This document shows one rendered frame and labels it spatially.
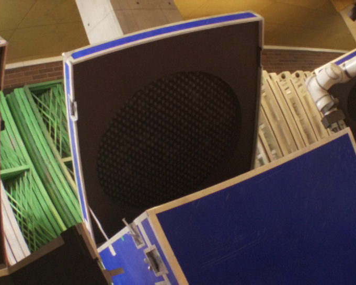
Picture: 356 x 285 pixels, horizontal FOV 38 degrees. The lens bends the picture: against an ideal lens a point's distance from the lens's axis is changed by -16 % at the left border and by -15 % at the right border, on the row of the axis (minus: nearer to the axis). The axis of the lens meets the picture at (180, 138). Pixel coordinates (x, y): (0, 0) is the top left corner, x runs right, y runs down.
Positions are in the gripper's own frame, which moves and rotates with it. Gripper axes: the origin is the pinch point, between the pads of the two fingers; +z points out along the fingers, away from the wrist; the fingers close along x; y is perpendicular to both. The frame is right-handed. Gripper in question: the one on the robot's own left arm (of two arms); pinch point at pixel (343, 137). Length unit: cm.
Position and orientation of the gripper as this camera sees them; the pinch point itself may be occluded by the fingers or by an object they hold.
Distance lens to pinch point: 257.9
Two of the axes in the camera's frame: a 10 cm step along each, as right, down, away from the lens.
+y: -2.3, 4.8, 8.5
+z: 4.4, 8.3, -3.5
